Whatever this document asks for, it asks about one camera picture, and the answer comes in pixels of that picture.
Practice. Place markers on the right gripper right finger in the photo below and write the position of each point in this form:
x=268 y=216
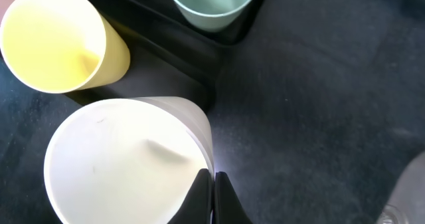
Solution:
x=227 y=207

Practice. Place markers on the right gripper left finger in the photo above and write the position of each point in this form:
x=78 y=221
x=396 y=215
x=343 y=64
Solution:
x=196 y=204

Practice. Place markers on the white cup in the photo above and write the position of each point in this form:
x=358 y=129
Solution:
x=119 y=164

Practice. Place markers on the yellow cup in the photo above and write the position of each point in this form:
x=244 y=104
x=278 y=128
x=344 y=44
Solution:
x=50 y=41

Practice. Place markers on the black tray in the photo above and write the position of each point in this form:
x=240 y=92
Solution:
x=159 y=71

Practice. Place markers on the steel sink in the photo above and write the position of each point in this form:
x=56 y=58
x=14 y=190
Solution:
x=410 y=190

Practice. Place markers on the green cup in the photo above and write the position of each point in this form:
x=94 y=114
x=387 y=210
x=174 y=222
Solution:
x=209 y=4

